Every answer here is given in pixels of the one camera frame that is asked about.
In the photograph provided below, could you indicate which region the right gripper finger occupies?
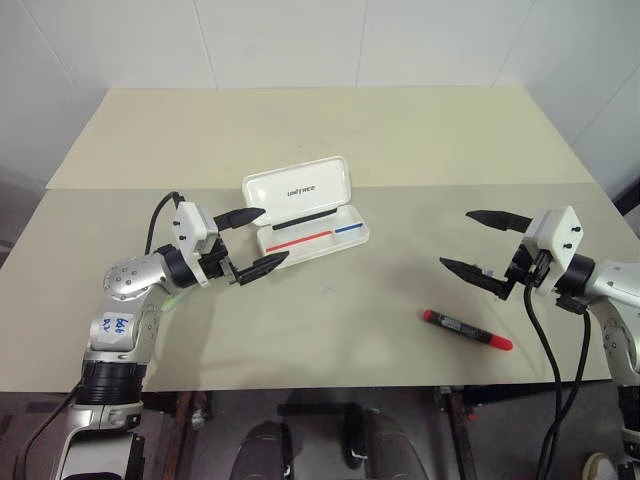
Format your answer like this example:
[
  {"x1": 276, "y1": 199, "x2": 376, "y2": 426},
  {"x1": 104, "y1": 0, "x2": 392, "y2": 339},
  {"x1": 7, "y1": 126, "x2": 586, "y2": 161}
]
[
  {"x1": 465, "y1": 209, "x2": 535, "y2": 235},
  {"x1": 438, "y1": 257, "x2": 516, "y2": 302}
]

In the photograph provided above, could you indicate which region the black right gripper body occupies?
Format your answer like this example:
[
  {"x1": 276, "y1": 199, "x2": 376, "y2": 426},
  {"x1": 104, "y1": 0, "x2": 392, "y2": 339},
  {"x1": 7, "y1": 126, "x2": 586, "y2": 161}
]
[{"x1": 508, "y1": 244, "x2": 552, "y2": 290}]

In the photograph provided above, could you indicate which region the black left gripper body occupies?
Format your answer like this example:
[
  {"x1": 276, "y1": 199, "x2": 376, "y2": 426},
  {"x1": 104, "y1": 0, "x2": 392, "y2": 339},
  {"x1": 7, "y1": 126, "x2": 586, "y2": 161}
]
[{"x1": 199, "y1": 237, "x2": 242, "y2": 286}]

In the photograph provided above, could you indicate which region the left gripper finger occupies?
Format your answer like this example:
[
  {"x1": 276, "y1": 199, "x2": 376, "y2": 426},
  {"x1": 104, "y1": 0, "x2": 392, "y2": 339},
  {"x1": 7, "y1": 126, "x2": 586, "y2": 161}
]
[
  {"x1": 214, "y1": 207, "x2": 267, "y2": 233},
  {"x1": 238, "y1": 250, "x2": 292, "y2": 288}
]

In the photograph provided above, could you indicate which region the red pen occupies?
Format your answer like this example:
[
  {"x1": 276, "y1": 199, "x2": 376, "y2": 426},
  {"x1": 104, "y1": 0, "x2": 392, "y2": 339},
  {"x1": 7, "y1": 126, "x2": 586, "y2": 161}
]
[{"x1": 266, "y1": 230, "x2": 335, "y2": 253}]

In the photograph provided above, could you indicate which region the white open pencil case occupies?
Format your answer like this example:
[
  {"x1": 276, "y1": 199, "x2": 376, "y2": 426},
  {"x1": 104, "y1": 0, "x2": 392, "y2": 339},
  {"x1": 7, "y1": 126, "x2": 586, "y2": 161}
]
[{"x1": 241, "y1": 156, "x2": 373, "y2": 268}]

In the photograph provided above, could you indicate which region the red and black marker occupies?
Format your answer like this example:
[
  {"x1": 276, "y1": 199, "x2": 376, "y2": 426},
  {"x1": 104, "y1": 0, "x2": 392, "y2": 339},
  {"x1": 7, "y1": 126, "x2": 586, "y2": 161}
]
[{"x1": 422, "y1": 308, "x2": 515, "y2": 353}]

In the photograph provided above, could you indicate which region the black pen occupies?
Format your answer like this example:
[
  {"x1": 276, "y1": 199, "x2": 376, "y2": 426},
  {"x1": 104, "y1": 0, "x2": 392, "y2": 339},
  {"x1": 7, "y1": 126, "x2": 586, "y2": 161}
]
[{"x1": 272, "y1": 208, "x2": 337, "y2": 232}]

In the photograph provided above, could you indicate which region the white label with blue writing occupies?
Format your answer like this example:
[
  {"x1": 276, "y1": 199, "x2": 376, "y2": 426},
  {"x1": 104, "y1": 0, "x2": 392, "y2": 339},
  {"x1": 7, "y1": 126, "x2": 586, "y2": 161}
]
[{"x1": 98, "y1": 312, "x2": 137, "y2": 348}]

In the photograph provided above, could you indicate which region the black boxy object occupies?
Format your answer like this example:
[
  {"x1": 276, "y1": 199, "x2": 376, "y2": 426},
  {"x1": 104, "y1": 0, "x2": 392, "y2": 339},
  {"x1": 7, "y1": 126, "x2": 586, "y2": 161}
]
[{"x1": 610, "y1": 172, "x2": 640, "y2": 217}]

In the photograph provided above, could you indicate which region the rusty brown table leg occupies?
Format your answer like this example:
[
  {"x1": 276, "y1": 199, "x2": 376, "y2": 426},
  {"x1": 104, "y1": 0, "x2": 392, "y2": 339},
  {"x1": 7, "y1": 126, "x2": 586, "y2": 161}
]
[
  {"x1": 437, "y1": 385, "x2": 479, "y2": 480},
  {"x1": 162, "y1": 389, "x2": 214, "y2": 480}
]

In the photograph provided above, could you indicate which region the dark rounded shape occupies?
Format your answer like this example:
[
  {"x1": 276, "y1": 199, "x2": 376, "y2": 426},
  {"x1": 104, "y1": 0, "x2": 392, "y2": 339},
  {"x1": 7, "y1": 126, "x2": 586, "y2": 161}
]
[
  {"x1": 234, "y1": 421, "x2": 301, "y2": 480},
  {"x1": 342, "y1": 407, "x2": 434, "y2": 480}
]

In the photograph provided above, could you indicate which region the white shoe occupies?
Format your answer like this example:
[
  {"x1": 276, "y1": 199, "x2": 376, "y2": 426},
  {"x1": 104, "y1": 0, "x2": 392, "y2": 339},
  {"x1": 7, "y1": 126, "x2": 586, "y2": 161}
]
[{"x1": 581, "y1": 451, "x2": 612, "y2": 480}]

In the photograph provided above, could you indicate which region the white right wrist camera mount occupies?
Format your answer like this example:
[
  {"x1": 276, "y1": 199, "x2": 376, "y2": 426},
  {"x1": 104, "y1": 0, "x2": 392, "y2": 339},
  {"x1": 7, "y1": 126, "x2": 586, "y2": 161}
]
[{"x1": 528, "y1": 204, "x2": 584, "y2": 295}]

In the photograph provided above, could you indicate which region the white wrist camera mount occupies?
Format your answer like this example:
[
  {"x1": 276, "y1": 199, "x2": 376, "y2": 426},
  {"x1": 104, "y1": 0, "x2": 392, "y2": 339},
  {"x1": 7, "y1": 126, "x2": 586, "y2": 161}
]
[
  {"x1": 172, "y1": 201, "x2": 221, "y2": 288},
  {"x1": 528, "y1": 204, "x2": 584, "y2": 295}
]

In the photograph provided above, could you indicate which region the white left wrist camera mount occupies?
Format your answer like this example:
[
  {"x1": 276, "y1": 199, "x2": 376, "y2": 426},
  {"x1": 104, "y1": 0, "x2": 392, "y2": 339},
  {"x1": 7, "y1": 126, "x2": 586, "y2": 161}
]
[{"x1": 172, "y1": 201, "x2": 221, "y2": 288}]

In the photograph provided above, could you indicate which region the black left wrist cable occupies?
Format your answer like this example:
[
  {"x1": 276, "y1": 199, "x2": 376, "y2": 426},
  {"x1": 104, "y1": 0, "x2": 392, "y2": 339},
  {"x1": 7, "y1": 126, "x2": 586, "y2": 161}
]
[{"x1": 146, "y1": 192, "x2": 187, "y2": 254}]

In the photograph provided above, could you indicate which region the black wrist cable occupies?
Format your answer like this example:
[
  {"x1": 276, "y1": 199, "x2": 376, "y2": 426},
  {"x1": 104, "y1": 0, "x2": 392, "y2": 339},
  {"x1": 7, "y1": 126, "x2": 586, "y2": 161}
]
[
  {"x1": 522, "y1": 249, "x2": 564, "y2": 480},
  {"x1": 146, "y1": 192, "x2": 187, "y2": 254}
]

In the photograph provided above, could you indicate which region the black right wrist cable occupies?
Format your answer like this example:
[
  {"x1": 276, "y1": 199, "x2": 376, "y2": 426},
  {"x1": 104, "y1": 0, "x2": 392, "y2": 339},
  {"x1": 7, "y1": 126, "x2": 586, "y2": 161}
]
[{"x1": 522, "y1": 249, "x2": 564, "y2": 480}]

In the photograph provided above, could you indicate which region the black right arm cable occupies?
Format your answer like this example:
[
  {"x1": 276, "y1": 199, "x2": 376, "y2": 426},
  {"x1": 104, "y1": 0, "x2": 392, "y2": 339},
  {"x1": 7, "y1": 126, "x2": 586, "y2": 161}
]
[{"x1": 544, "y1": 305, "x2": 596, "y2": 480}]

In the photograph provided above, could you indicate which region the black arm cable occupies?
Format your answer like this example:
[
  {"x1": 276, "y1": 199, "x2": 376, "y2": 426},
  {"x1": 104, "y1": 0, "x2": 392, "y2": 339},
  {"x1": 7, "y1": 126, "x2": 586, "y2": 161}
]
[
  {"x1": 544, "y1": 305, "x2": 596, "y2": 480},
  {"x1": 10, "y1": 382, "x2": 84, "y2": 480}
]

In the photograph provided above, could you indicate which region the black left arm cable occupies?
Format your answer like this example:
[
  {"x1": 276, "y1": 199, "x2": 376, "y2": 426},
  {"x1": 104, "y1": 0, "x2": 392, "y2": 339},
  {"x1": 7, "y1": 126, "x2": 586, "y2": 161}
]
[{"x1": 10, "y1": 382, "x2": 84, "y2": 480}]

